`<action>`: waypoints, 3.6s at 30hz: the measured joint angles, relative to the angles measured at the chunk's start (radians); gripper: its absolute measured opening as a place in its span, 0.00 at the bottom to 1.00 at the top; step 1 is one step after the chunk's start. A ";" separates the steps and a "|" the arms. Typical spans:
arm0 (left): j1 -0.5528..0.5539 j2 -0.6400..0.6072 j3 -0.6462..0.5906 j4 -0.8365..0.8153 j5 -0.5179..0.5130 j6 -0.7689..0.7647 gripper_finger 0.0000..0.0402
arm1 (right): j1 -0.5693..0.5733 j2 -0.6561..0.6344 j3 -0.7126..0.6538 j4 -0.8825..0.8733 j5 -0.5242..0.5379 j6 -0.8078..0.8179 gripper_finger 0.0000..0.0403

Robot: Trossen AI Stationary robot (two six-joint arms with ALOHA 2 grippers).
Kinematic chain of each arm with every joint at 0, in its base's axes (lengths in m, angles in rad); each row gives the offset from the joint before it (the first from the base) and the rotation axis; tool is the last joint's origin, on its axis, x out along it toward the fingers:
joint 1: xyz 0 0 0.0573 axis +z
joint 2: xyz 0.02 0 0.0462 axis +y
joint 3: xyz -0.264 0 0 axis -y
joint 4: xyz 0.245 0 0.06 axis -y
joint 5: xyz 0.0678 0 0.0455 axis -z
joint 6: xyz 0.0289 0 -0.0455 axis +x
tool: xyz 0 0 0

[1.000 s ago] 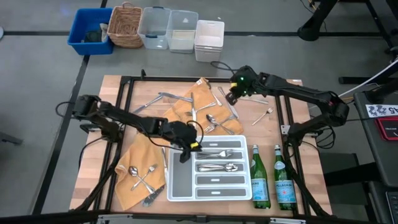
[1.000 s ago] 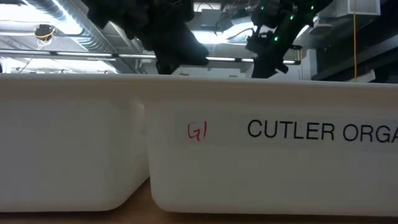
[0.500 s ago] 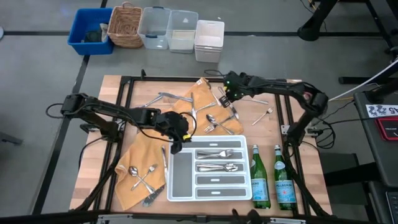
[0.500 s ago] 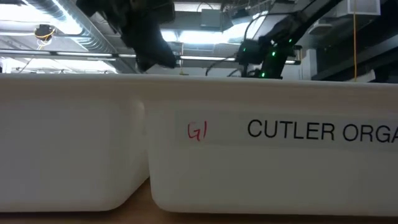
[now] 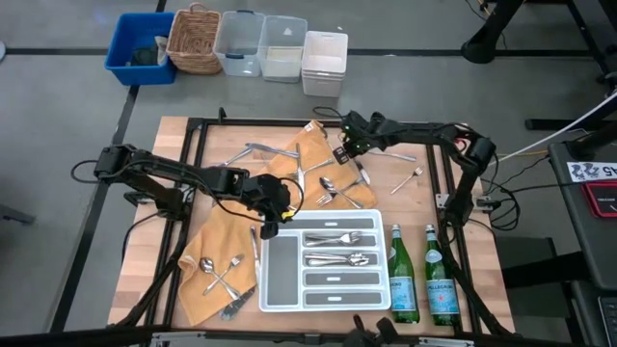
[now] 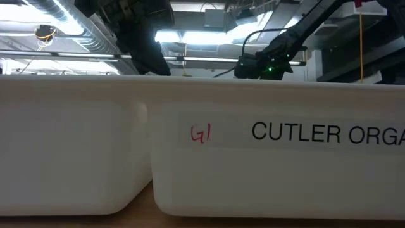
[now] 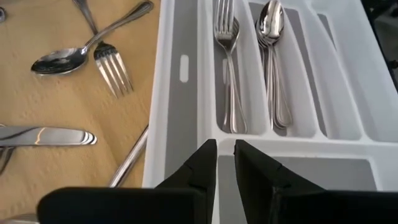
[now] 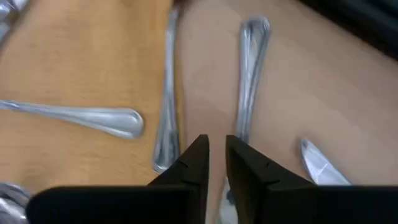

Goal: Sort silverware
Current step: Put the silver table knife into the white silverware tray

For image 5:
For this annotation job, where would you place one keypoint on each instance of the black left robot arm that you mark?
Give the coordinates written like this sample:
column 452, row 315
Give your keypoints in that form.
column 212, row 176

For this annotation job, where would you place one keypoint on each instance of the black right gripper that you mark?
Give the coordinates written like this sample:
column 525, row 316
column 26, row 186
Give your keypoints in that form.
column 361, row 132

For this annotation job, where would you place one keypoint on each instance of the dark grey floor bracket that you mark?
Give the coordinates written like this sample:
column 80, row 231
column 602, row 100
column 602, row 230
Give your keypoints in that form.
column 17, row 216

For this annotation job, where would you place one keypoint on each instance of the silver table knife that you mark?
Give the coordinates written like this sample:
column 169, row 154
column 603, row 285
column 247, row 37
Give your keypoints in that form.
column 270, row 148
column 400, row 156
column 299, row 164
column 238, row 156
column 364, row 174
column 254, row 246

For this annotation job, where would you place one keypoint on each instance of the black keyboard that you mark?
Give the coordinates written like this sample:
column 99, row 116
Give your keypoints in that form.
column 608, row 323

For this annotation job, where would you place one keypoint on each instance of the white cutlery organizer tray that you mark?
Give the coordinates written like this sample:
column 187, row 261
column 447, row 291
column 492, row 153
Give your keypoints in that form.
column 282, row 270

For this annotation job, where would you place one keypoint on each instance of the orange cloth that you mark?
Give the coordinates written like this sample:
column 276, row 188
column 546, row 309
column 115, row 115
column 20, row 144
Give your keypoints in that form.
column 226, row 236

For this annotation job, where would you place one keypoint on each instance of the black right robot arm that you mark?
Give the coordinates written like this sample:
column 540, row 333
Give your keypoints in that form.
column 482, row 152

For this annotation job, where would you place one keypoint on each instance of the blue plastic bin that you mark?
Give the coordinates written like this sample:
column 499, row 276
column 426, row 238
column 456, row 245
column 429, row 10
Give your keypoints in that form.
column 125, row 29

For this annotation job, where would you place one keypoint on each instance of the black floor foot bar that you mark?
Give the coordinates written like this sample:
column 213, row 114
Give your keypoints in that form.
column 544, row 124

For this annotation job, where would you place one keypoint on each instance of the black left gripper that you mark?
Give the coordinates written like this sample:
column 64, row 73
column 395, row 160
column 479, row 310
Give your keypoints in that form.
column 267, row 195

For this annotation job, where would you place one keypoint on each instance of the white printed label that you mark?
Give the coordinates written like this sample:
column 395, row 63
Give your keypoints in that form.
column 585, row 172

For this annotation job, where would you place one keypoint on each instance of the black bundle in bin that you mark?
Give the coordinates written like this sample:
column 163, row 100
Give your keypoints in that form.
column 143, row 57

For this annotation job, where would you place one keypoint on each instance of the black side desk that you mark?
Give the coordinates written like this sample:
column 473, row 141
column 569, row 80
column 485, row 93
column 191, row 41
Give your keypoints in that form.
column 578, row 231

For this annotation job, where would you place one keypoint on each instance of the wicker basket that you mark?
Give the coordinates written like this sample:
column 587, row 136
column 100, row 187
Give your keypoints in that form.
column 193, row 38

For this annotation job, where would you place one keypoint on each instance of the white plastic bin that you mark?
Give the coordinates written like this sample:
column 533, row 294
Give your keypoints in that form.
column 324, row 48

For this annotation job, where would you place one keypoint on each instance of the red framed device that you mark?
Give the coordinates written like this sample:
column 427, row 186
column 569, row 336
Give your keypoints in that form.
column 598, row 200

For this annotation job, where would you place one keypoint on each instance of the black stand leg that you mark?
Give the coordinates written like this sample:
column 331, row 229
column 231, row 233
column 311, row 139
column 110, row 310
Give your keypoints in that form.
column 482, row 45
column 585, row 24

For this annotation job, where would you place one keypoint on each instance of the dark patterned flat utensil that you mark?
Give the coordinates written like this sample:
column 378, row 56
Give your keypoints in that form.
column 236, row 306

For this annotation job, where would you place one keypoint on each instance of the clear plastic bin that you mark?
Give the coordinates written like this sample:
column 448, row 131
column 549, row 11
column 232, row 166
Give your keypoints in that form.
column 282, row 43

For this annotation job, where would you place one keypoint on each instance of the green glass water bottle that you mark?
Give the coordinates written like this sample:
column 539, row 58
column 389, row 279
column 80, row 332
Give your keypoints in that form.
column 404, row 289
column 441, row 294

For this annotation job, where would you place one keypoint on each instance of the silver spoon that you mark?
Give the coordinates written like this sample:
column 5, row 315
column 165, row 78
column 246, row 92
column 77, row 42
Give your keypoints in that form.
column 328, row 183
column 337, row 257
column 359, row 259
column 323, row 262
column 206, row 265
column 315, row 256

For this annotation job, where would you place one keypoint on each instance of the black desk foot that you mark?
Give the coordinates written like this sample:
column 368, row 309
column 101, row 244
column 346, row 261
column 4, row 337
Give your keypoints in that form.
column 540, row 270

